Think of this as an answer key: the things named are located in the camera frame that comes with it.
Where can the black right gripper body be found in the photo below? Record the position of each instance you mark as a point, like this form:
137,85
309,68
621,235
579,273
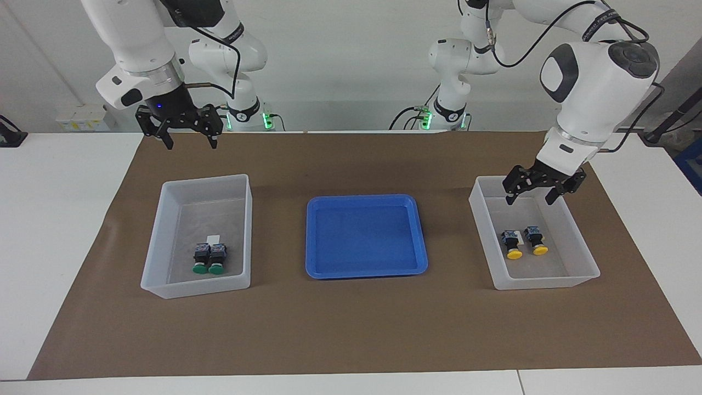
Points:
175,109

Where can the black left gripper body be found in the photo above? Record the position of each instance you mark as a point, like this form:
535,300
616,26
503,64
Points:
540,176

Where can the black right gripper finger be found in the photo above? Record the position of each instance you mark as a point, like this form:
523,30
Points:
212,140
166,140

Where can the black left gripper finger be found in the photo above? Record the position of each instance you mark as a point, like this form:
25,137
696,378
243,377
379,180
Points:
552,196
510,198

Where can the yellow push button switch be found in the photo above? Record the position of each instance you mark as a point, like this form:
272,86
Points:
514,254
540,250

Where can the green push button switch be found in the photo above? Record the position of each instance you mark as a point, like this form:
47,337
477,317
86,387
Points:
216,269
200,269

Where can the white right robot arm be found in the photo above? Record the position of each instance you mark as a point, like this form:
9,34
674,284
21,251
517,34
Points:
131,33

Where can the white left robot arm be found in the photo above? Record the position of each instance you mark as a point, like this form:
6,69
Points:
598,71

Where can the translucent white plastic box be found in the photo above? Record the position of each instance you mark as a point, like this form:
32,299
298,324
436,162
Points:
548,280
181,285

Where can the white power strip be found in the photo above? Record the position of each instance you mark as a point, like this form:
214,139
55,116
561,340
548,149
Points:
82,118

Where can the black pole stand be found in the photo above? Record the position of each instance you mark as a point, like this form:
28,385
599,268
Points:
666,123

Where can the blue crate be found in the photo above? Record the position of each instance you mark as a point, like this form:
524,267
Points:
692,164

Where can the blue plastic tray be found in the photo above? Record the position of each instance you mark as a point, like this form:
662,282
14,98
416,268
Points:
367,236

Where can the black flat stand foot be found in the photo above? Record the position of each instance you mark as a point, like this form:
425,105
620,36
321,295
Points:
8,137

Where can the brown table mat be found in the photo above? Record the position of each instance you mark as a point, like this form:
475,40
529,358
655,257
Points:
351,329

